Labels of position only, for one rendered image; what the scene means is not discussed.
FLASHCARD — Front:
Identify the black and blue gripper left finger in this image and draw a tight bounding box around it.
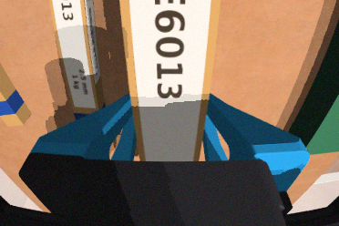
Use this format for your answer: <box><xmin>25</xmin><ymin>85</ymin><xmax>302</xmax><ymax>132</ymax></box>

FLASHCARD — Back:
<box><xmin>29</xmin><ymin>93</ymin><xmax>137</xmax><ymax>161</ymax></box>

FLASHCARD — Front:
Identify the dark green rectangular block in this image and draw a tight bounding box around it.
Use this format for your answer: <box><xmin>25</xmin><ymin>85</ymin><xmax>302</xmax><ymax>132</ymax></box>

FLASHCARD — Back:
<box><xmin>289</xmin><ymin>20</ymin><xmax>339</xmax><ymax>155</ymax></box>

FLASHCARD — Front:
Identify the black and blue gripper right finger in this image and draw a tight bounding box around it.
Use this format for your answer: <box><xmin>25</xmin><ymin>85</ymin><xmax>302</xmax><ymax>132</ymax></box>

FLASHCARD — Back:
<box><xmin>202</xmin><ymin>93</ymin><xmax>310</xmax><ymax>192</ymax></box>

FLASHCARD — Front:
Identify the tan box with white label and blue bands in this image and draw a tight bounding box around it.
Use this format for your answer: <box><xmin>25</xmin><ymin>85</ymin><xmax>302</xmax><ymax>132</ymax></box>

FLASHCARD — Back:
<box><xmin>49</xmin><ymin>0</ymin><xmax>106</xmax><ymax>120</ymax></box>

